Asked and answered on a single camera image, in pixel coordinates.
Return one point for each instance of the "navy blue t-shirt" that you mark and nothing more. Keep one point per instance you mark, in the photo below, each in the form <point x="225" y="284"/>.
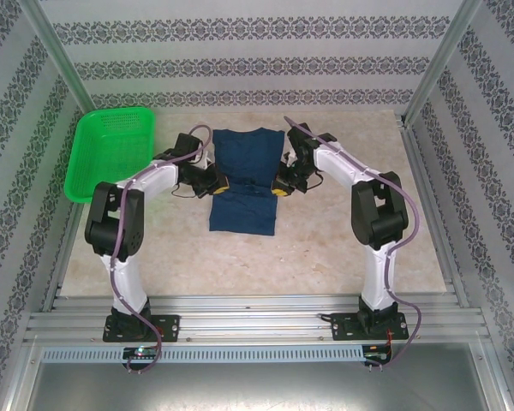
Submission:
<point x="244" y="171"/>

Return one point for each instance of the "green plastic basket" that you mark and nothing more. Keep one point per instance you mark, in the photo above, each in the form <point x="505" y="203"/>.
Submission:
<point x="107" y="154"/>

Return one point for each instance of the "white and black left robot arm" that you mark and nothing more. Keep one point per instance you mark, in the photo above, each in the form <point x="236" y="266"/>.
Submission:
<point x="128" y="282"/>

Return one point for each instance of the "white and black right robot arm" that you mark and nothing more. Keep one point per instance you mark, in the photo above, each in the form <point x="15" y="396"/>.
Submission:
<point x="377" y="274"/>

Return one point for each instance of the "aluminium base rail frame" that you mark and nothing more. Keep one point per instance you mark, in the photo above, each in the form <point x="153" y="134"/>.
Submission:
<point x="257" y="317"/>

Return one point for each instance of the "aluminium side rail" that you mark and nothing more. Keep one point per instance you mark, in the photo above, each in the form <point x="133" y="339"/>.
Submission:
<point x="61" y="265"/>
<point x="437" y="214"/>

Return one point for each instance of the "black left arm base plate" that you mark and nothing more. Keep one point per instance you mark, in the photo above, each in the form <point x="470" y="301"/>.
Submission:
<point x="167" y="327"/>

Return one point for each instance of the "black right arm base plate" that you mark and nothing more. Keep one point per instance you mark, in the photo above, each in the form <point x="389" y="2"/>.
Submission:
<point x="342" y="326"/>

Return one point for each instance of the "aluminium frame post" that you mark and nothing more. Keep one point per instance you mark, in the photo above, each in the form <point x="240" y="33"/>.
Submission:
<point x="441" y="64"/>
<point x="64" y="64"/>

